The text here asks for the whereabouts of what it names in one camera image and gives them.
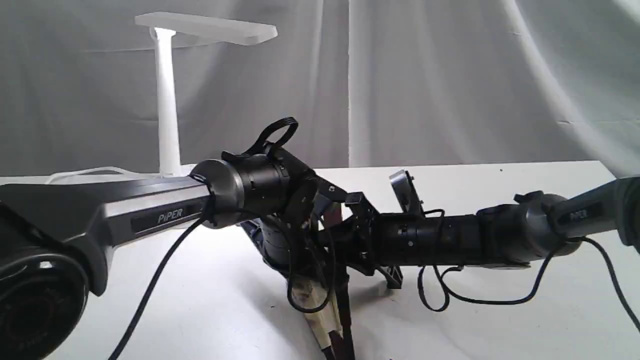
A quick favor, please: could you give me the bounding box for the painted folding paper fan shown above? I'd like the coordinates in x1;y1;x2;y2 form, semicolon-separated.
286;203;356;360

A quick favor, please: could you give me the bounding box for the grey backdrop curtain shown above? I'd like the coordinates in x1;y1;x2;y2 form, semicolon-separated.
1;0;640;177

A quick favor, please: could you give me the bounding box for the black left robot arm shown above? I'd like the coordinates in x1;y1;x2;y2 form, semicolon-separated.
1;141;339;360

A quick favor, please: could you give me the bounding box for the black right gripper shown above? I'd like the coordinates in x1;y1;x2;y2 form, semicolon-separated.
330;192;431;276

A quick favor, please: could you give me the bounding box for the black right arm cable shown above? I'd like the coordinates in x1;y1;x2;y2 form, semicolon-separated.
417;237;640;333

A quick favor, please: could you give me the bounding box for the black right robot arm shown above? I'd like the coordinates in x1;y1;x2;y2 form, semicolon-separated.
325;176;639;275

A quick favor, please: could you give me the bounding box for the white lamp power cable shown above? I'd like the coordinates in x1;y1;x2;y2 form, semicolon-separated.
47;166;163;185

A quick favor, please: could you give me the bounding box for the white desk lamp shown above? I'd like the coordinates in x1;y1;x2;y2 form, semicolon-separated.
134;11;278;177

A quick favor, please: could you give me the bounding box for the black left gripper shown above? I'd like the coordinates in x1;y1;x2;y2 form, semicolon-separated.
240;175;347;281

